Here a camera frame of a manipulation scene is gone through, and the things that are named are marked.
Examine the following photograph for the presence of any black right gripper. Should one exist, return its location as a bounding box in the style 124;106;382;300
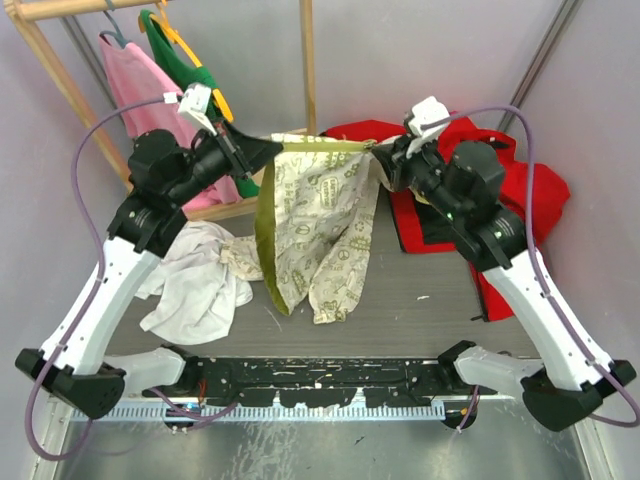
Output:
375;127;465;222

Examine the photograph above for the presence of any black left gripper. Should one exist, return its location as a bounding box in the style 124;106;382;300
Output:
166;116;280;206

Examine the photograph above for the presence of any olive green jacket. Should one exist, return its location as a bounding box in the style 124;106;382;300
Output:
222;133;380;324

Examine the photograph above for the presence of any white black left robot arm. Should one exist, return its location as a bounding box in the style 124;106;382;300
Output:
15;121;284;420

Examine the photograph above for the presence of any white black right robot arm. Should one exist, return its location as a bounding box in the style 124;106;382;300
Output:
371;136;636;432

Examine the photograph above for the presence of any red jacket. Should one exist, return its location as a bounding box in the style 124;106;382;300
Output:
322;117;570;322

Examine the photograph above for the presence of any green t-shirt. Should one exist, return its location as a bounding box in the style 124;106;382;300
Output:
138;8;261;199

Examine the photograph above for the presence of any pink t-shirt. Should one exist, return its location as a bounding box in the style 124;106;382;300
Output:
98;33;242;211

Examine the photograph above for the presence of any white cloth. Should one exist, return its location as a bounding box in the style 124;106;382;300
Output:
136;221;253;345

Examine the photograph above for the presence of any yellow clothes hanger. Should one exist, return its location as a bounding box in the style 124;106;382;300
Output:
148;2;235;124

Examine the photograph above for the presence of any grey clothes hanger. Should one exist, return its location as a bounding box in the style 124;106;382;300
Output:
99;0;129;49

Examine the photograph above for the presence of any wooden clothes rack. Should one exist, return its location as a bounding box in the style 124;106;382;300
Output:
0;0;326;224

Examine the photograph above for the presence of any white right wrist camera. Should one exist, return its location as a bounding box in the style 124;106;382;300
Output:
405;96;449;158

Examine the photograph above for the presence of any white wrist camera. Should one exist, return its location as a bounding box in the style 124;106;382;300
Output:
405;96;449;158
178;83;218;137

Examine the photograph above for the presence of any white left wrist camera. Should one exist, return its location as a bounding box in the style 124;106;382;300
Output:
178;83;218;137

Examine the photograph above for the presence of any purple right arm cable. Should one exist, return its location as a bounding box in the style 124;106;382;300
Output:
424;104;640;426

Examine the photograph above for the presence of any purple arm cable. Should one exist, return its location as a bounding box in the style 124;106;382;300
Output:
424;104;640;426
24;94;181;461

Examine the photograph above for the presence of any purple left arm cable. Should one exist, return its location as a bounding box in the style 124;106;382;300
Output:
24;94;181;461

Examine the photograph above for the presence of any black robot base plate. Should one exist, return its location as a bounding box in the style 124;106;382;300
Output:
158;347;474;408

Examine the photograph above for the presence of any slotted cable duct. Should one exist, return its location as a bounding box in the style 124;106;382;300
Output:
100;400;446;422

